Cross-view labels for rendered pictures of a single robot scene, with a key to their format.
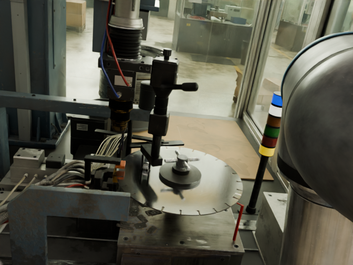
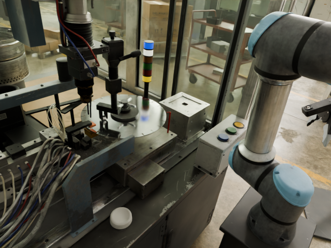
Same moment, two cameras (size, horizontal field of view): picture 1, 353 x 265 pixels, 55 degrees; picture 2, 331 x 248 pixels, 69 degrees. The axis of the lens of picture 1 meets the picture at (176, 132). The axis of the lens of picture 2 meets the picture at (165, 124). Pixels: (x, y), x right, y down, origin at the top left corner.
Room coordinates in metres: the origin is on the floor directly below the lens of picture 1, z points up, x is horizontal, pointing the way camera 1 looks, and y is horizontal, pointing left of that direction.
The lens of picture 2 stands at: (0.10, 0.46, 1.45)
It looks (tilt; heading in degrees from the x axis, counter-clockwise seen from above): 33 degrees down; 313
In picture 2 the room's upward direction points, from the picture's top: 6 degrees clockwise
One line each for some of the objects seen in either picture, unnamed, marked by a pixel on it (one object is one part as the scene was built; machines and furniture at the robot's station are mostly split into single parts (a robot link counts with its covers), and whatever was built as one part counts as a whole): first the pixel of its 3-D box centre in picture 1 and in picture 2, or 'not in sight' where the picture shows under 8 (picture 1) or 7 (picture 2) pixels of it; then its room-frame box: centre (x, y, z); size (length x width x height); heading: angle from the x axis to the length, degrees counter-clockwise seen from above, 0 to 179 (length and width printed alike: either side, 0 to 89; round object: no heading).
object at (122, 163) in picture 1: (104, 169); (81, 133); (0.76, 0.17, 0.95); 0.10 x 0.03 x 0.07; 96
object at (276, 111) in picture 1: (277, 109); (148, 51); (0.94, -0.28, 1.11); 0.05 x 0.04 x 0.03; 6
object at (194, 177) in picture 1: (180, 171); (124, 110); (0.78, -0.03, 0.96); 0.11 x 0.11 x 0.03
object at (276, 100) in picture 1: (280, 99); (148, 45); (0.94, -0.28, 1.14); 0.05 x 0.04 x 0.03; 6
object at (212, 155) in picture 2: not in sight; (224, 143); (0.49, -0.35, 0.82); 0.28 x 0.11 x 0.15; 96
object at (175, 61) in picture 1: (162, 93); (113, 64); (0.74, 0.04, 1.17); 0.06 x 0.05 x 0.20; 87
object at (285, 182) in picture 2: not in sight; (285, 190); (0.18, -0.19, 0.91); 0.13 x 0.12 x 0.14; 168
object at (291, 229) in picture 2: not in sight; (274, 216); (0.17, -0.19, 0.80); 0.15 x 0.15 x 0.10
